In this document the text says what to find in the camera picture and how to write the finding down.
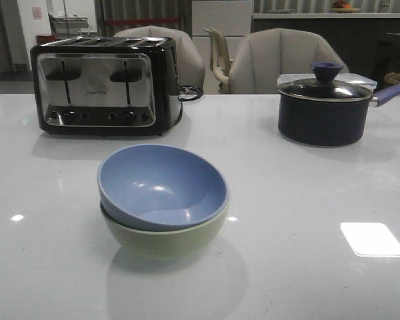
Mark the black and chrome toaster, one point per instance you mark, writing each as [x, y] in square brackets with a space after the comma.
[126, 86]

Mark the beige chair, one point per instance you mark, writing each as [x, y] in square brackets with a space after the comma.
[263, 56]
[190, 65]

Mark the glass pot lid blue knob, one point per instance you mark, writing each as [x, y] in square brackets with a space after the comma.
[324, 86]

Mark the blue bowl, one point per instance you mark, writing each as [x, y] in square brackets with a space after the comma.
[153, 187]

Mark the cream plastic chair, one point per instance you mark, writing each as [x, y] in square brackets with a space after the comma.
[220, 63]

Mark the fruit bowl on counter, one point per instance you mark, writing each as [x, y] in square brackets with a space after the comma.
[341, 6]

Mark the dark blue saucepan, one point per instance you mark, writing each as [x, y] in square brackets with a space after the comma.
[324, 123]

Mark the beige chair right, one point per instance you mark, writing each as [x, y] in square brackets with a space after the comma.
[263, 56]

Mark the green bowl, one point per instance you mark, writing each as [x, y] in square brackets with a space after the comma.
[166, 245]

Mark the dark counter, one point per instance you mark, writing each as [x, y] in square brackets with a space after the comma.
[368, 43]

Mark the beige chair left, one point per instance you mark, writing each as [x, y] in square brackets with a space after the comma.
[190, 65]

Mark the metal cart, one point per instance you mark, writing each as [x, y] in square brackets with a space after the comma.
[66, 19]

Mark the wicker basket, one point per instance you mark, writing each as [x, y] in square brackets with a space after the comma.
[393, 79]

